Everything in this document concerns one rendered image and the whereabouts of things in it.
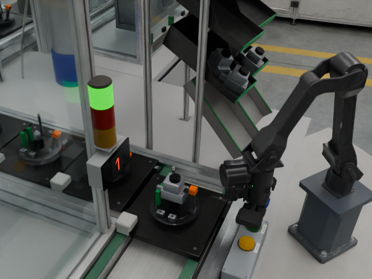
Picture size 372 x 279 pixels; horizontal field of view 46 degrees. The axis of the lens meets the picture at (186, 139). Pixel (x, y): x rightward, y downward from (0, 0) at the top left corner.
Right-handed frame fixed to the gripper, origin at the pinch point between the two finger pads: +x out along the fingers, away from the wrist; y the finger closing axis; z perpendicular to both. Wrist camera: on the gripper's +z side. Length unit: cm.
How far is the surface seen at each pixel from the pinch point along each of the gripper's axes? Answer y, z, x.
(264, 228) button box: -0.2, -3.3, 4.8
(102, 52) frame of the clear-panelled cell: -87, 101, 13
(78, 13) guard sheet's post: 19, 35, -55
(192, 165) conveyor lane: -16.7, 24.2, 4.8
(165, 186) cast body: 6.7, 22.9, -6.6
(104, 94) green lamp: 19, 31, -39
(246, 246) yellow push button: 8.4, -0.7, 3.7
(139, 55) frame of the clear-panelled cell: -88, 80, 10
